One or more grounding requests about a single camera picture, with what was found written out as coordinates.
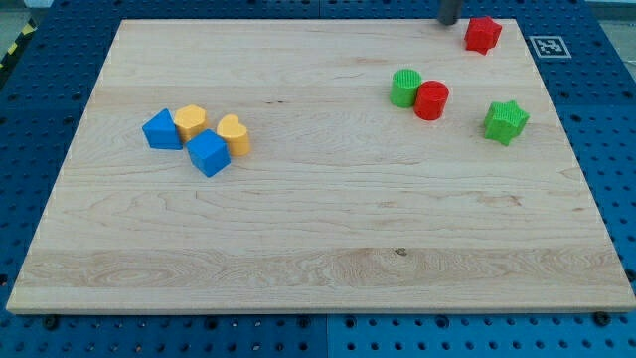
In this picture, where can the green cylinder block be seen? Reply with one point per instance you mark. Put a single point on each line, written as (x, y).
(405, 84)

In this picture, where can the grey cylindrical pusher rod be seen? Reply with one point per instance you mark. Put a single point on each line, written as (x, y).
(449, 11)

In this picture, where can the white fiducial marker tag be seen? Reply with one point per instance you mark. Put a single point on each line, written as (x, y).
(550, 47)

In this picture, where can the light wooden board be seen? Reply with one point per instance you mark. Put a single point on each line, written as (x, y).
(346, 202)

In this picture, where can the green star block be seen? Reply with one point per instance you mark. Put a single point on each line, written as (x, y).
(504, 121)

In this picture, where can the yellow heart block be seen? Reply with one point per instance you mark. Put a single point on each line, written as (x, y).
(235, 134)

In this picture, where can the blue triangle block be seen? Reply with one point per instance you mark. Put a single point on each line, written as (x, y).
(161, 133)

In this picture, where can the red cylinder block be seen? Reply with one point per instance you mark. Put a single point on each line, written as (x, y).
(431, 100)

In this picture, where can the yellow black hazard tape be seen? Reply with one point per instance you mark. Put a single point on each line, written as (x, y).
(16, 49)

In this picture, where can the yellow hexagon block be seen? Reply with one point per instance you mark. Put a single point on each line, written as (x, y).
(190, 121)

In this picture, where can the blue cube block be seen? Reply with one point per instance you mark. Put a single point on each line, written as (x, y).
(208, 152)

